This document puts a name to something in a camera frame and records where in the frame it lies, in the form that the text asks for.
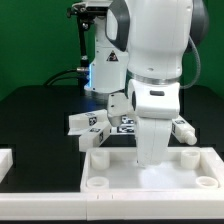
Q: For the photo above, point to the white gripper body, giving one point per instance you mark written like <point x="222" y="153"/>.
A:
<point x="152" y="108"/>

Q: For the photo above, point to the white square desk top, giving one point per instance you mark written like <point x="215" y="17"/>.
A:
<point x="182" y="168"/>

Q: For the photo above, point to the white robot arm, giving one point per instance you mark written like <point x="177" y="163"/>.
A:
<point x="139" y="50"/>

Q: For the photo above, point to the white marker sheet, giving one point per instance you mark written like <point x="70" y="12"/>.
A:
<point x="126" y="128"/>

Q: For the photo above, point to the white front fence bar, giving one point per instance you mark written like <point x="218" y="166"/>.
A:
<point x="199" y="204"/>

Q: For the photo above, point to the white fence bar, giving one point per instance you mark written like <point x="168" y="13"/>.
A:
<point x="199" y="204"/>
<point x="6" y="162"/>

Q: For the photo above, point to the white left fence bar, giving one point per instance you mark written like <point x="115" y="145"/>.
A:
<point x="6" y="162"/>

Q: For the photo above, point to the camera on stand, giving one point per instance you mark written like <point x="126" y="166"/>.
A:
<point x="91" y="6"/>

